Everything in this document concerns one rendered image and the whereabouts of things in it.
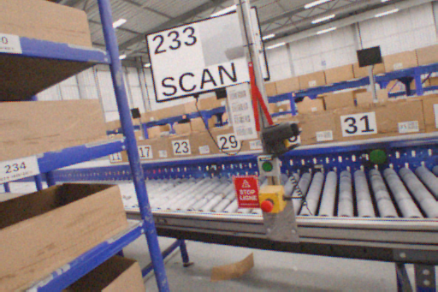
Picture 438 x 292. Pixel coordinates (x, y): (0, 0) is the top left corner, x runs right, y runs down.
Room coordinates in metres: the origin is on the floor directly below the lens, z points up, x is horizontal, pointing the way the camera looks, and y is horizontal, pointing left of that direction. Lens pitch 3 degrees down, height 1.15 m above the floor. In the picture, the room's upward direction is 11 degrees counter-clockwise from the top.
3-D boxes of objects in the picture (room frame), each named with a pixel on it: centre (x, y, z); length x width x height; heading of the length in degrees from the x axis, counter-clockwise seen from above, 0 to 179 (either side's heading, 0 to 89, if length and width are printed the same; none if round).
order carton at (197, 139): (1.84, 0.17, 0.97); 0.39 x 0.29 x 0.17; 60
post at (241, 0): (0.81, -0.16, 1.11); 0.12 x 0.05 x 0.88; 61
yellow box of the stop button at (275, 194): (0.74, -0.16, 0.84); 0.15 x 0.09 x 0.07; 61
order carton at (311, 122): (1.45, -0.52, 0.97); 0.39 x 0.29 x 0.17; 61
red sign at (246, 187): (0.83, -0.09, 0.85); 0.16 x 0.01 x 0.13; 61
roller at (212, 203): (1.24, 0.03, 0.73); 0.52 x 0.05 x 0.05; 151
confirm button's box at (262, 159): (0.79, -0.14, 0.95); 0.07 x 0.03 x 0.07; 61
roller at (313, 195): (1.01, -0.37, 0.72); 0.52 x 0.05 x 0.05; 151
